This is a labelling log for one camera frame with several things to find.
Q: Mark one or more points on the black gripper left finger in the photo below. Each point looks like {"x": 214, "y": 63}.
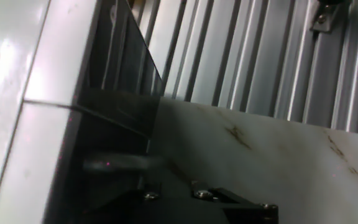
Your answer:
{"x": 126, "y": 211}

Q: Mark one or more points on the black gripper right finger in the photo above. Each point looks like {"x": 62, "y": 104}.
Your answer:
{"x": 247, "y": 214}

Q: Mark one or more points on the marble pattern table mat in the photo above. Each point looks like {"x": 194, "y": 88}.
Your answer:
{"x": 259, "y": 174}

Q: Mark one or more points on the silver pole with black base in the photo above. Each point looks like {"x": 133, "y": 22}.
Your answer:
{"x": 325, "y": 21}

